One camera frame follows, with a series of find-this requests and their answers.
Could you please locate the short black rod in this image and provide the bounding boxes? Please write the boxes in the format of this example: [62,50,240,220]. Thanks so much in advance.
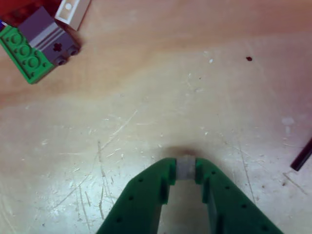
[290,138,312,173]

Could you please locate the green Lego plate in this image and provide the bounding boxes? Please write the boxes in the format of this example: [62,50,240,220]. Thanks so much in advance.
[0,25,56,85]

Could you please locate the reddish brown Lego piece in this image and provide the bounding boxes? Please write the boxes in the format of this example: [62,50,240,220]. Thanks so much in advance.
[0,0,63,29]

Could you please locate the dark grey striped Lego brick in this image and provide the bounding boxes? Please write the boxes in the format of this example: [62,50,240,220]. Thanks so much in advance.
[18,6,81,67]

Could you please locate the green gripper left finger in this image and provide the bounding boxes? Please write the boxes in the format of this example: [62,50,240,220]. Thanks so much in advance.
[97,157,186,234]

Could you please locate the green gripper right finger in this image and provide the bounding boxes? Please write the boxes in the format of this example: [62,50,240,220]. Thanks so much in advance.
[185,157,285,234]

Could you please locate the white hollow Lego brick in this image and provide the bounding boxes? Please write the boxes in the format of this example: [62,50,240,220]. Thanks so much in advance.
[54,0,91,31]

